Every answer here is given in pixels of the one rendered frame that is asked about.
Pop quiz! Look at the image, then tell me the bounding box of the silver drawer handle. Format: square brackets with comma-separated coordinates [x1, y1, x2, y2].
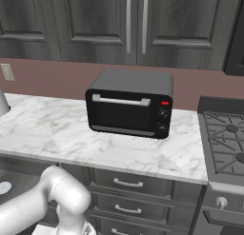
[112, 177, 144, 188]
[114, 204, 143, 215]
[111, 227, 135, 235]

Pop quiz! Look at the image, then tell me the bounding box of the silver toaster oven handle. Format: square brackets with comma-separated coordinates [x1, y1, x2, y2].
[91, 93, 152, 108]

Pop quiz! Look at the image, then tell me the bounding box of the beige wall socket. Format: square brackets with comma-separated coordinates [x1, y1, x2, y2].
[0, 63, 16, 83]

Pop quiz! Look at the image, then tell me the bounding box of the grey gas hob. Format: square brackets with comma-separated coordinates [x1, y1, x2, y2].
[196, 95, 244, 195]

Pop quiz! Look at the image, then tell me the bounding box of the white stove knob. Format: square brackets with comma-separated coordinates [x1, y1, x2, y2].
[215, 196, 229, 210]

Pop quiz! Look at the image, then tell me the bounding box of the silver cupboard door handle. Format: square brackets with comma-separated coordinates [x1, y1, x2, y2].
[141, 0, 150, 55]
[126, 0, 132, 54]

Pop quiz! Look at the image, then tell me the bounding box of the grey cabinet front panel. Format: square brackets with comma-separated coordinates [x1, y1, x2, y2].
[0, 156, 60, 206]

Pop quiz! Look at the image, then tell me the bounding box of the grey rounded appliance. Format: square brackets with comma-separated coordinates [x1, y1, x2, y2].
[0, 86, 11, 118]

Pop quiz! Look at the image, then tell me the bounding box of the dark grey wall cupboard door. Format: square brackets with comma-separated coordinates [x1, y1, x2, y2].
[137, 0, 236, 71]
[0, 0, 63, 62]
[51, 0, 139, 66]

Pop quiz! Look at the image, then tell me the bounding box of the dark grey drawer front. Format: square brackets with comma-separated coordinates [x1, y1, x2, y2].
[90, 167, 174, 199]
[96, 217, 171, 235]
[93, 193, 174, 224]

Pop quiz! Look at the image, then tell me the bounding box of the black toaster oven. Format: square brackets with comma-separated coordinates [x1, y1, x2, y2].
[85, 68, 174, 141]

